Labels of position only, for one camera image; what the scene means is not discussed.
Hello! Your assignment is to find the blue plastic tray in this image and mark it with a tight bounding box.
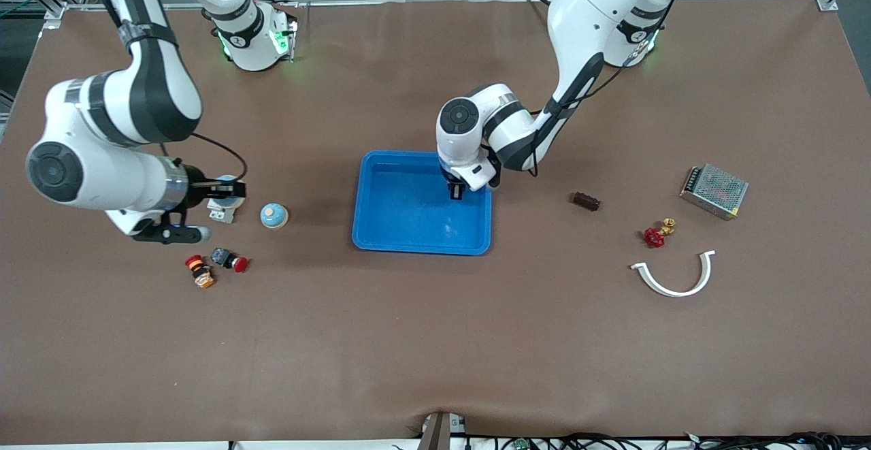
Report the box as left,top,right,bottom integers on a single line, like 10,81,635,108
352,150,493,256

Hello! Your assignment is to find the white red circuit breaker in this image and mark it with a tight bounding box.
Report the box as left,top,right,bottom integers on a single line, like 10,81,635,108
207,195,240,224

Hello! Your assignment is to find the red pushbutton with blue block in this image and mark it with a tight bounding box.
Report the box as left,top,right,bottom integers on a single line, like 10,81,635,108
210,247,249,273

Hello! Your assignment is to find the red emergency stop orange collar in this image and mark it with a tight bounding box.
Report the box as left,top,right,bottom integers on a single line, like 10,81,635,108
184,255,217,289

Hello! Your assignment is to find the brown table mat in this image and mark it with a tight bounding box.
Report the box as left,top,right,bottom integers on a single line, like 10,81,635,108
0,0,871,445

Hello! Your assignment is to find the white curved pipe clamp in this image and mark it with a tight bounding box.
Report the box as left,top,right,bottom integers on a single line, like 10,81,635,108
630,251,717,298

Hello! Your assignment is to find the metal mesh power supply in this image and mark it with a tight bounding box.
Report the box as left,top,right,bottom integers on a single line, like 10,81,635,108
679,163,750,221

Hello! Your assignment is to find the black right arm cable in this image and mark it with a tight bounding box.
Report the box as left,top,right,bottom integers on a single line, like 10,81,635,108
85,0,248,185

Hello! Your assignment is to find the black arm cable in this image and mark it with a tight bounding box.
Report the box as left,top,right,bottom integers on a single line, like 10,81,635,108
527,0,681,178
85,0,248,185

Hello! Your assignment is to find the brass valve red handle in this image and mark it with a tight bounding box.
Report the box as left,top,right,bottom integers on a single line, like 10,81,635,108
644,218,677,248

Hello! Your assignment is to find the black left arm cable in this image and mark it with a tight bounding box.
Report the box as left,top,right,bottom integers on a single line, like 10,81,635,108
527,0,681,178

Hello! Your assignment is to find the table edge clamp bracket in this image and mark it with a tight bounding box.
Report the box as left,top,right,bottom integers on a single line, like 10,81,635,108
416,411,467,450

